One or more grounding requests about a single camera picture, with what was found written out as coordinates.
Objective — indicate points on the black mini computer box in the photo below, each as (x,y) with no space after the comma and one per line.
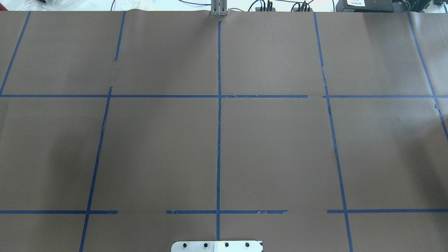
(375,6)

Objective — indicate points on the left black USB hub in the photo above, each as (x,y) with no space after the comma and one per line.
(264,6)

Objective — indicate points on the black usb hub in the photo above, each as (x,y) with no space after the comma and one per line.
(264,6)
(301,7)

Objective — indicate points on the right black USB hub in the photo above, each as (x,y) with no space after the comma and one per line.
(301,7)

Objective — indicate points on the aluminium frame post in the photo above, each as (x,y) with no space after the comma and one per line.
(219,8)

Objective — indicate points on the white camera mast stand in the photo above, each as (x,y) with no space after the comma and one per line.
(218,246)

